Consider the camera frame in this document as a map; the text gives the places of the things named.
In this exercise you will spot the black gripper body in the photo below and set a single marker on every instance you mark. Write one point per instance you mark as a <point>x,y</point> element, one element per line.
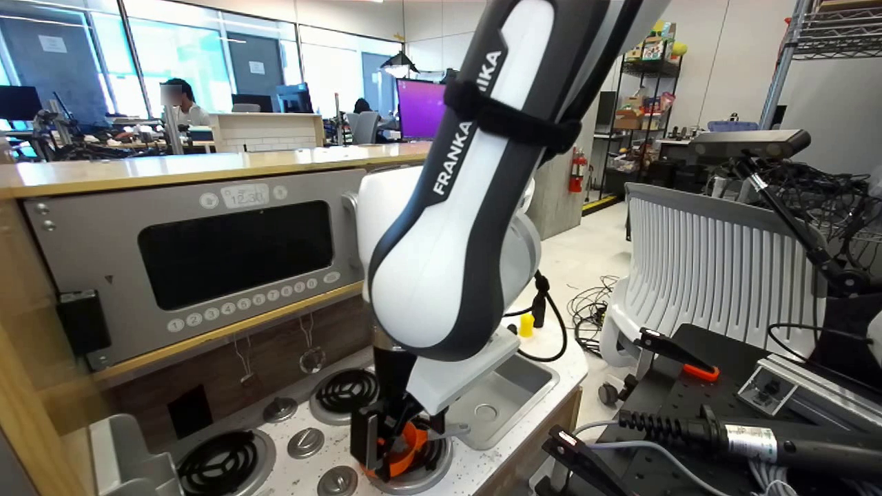
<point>391,411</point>

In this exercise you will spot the white franka robot arm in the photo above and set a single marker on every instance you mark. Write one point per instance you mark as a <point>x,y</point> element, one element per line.
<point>449,254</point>

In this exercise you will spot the orange toy pot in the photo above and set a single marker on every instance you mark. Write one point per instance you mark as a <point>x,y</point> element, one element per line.
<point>418,451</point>

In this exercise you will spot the white toy kitchen counter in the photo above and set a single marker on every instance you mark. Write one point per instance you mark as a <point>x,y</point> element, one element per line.
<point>287,410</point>

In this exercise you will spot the grey toy sink basin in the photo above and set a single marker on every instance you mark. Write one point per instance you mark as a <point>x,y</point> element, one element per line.
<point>498,402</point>

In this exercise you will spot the toy microwave oven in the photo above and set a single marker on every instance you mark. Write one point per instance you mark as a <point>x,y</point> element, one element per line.
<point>145,270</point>

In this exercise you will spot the grey stove knob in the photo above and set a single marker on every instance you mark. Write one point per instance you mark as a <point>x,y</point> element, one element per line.
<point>305,442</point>

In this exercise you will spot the black coil burner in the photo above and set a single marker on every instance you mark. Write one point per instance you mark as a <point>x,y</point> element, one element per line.
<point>231,464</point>

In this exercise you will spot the right orange black clamp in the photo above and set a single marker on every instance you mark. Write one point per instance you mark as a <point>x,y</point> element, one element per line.
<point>690,365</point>

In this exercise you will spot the purple monitor screen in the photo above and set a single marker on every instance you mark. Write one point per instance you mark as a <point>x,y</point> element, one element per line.
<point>420,108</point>

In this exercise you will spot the wooden back panel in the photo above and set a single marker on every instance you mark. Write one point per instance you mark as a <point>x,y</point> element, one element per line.
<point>52,398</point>

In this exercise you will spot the red fire extinguisher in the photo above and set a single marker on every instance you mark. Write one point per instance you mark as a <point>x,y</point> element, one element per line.
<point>578,172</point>

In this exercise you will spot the person in white shirt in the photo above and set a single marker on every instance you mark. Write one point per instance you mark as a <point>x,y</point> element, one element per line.
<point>181,112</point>

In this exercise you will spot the white ribbed panel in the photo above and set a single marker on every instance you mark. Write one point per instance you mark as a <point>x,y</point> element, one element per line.
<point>721,265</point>

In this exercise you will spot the black ribbed cable connector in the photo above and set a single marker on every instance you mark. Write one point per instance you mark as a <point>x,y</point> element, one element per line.
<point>790,445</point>

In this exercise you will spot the silver aluminium bracket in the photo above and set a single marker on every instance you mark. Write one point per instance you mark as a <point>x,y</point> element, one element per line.
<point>778,384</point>

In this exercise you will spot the black camera tripod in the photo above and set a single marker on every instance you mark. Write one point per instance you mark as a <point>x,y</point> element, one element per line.
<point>854,300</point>

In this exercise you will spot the black stereo camera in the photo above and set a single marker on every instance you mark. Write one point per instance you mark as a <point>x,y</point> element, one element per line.
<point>771,144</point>

